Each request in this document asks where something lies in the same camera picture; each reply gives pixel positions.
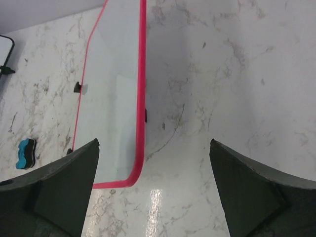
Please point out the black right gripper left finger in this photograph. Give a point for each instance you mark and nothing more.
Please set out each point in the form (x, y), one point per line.
(50, 201)

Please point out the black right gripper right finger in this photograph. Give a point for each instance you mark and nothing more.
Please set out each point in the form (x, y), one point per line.
(260, 201)

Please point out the blue bone-shaped eraser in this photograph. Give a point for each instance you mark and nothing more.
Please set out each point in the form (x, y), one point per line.
(26, 154)

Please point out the pink framed whiteboard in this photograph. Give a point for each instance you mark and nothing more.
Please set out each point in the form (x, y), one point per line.
(112, 100)

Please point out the black framed whiteboard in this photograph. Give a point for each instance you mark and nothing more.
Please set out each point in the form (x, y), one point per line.
(6, 47)

